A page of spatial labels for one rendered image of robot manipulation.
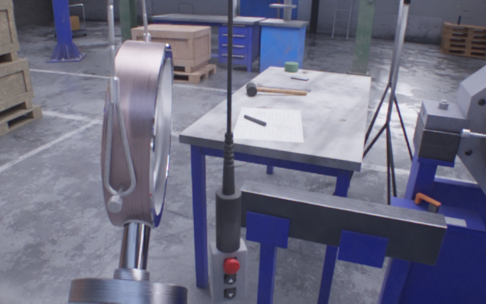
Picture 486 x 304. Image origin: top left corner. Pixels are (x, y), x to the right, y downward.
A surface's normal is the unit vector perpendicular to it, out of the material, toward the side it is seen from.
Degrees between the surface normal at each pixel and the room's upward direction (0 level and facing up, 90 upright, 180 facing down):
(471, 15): 90
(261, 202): 90
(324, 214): 90
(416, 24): 90
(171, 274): 0
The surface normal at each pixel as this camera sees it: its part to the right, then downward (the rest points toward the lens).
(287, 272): 0.03, -0.91
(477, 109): -0.32, 0.38
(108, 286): -0.04, -0.43
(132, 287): 0.29, -0.40
